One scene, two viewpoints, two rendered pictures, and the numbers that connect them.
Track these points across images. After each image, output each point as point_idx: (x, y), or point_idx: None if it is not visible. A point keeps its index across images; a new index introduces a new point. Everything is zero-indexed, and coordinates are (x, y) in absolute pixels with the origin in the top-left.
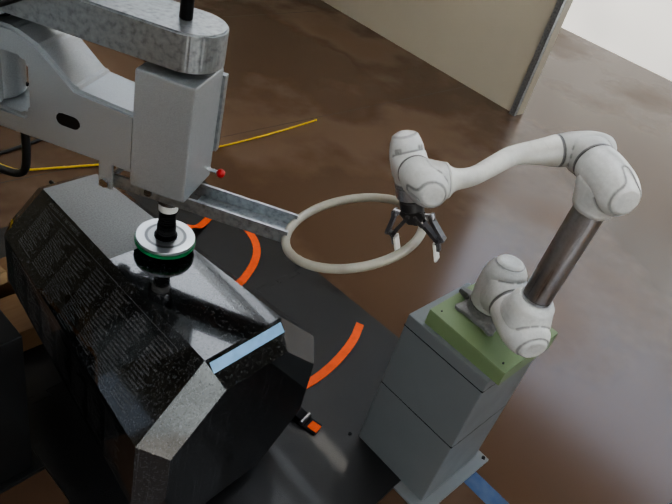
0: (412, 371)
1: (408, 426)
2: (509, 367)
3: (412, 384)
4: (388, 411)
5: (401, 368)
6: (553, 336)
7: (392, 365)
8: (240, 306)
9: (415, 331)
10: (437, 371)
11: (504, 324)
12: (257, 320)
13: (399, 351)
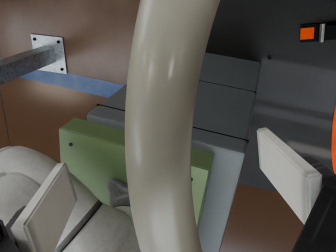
0: (213, 104)
1: (203, 72)
2: (62, 143)
3: (209, 95)
4: (233, 77)
5: (231, 103)
6: None
7: (246, 104)
8: None
9: (223, 137)
10: None
11: (38, 178)
12: None
13: (242, 115)
